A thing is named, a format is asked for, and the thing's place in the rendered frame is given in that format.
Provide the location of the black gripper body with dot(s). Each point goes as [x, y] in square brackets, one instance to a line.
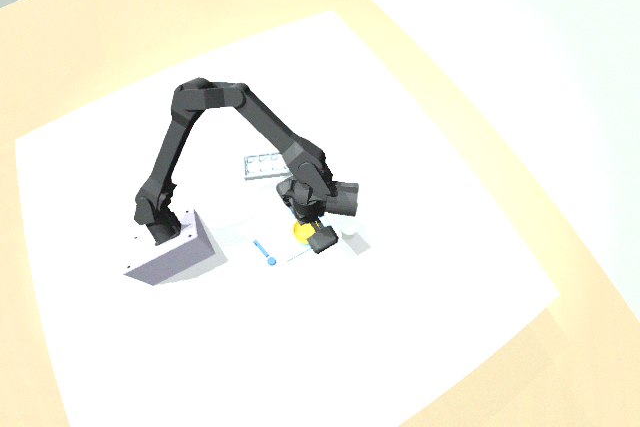
[323, 238]

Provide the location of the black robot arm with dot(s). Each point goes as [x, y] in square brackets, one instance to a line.
[305, 160]

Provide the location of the yellow plate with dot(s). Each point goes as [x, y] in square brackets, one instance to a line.
[301, 233]

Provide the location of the grey dish rack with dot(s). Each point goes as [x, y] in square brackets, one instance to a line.
[264, 165]

